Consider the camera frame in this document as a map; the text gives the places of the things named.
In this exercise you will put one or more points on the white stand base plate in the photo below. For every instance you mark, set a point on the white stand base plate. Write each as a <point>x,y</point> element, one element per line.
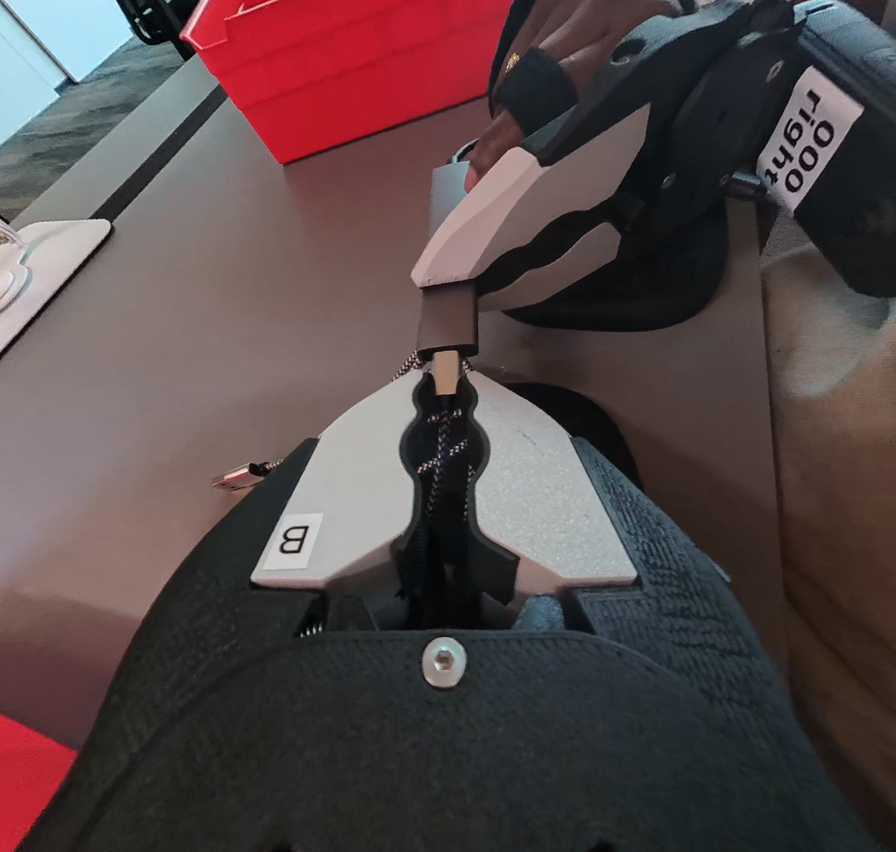
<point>63,257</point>

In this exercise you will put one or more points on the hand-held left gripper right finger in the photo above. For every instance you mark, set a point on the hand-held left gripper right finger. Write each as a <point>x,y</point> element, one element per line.
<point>546,502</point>

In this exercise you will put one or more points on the red plastic bin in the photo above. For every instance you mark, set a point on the red plastic bin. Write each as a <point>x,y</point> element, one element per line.
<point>336,61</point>
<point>28,775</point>

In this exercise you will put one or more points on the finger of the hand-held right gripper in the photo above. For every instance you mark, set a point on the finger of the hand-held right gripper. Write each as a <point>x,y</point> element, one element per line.
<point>504,201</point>
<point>560,267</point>

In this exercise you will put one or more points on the person's right hand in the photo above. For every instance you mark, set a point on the person's right hand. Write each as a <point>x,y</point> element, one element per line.
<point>560,19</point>

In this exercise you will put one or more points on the person's beige trousers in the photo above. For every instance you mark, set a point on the person's beige trousers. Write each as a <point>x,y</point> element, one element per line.
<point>833,488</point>

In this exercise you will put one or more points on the black rounded pad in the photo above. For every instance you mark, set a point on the black rounded pad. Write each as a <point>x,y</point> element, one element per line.
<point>595,418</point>

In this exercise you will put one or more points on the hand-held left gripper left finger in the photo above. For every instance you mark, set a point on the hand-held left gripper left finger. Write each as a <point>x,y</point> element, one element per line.
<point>350,488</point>

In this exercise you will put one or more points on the grey usb hub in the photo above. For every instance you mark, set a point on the grey usb hub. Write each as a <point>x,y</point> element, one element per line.
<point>448,320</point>

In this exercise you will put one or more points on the round white charging disc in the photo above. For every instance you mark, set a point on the round white charging disc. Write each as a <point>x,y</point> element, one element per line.
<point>10,271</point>

